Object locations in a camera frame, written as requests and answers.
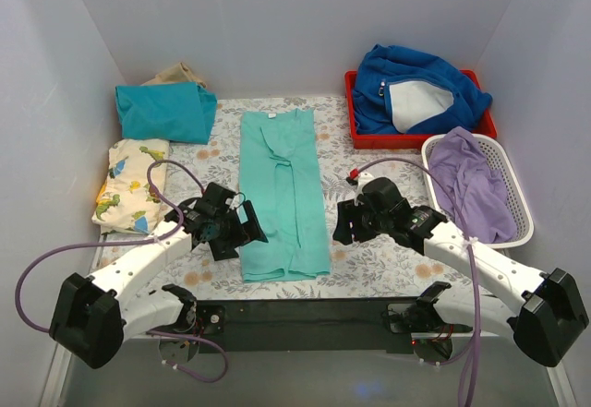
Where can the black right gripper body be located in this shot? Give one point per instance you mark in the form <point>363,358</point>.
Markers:
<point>356,221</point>

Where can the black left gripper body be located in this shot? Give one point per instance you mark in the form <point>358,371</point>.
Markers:
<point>233,230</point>

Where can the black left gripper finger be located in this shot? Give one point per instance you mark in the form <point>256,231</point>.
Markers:
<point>225,248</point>
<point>250,228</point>

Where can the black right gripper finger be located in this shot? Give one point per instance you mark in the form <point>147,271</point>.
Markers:
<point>365,231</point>
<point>349,227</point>

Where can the mint green t shirt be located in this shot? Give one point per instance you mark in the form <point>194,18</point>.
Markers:
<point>279,173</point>

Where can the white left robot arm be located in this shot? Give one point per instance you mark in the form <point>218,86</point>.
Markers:
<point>95,315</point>

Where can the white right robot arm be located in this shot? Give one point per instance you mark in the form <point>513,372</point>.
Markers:
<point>543,313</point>

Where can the floral patterned table mat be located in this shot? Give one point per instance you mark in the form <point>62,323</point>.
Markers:
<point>379,268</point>

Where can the red plastic bin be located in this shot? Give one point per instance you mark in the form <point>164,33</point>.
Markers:
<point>485,127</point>

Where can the dinosaur print folded garment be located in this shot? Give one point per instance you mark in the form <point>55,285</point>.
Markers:
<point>127,202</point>

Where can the lavender purple t shirt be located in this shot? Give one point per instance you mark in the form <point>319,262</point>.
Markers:
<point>467,188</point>

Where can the teal folded t shirt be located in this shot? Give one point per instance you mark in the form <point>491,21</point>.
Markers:
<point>179,112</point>

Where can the blue fleece jacket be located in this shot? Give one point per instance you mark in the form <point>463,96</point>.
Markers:
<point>401,91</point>

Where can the white perforated basket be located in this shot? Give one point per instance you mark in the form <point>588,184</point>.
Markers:
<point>497,159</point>

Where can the beige folded garment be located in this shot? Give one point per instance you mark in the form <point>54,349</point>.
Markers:
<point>178,73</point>

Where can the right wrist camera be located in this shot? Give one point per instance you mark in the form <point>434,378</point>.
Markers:
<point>359,180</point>

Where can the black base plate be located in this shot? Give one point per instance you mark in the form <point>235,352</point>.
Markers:
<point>350,324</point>

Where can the aluminium frame rail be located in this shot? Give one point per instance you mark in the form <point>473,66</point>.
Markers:
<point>162,371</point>

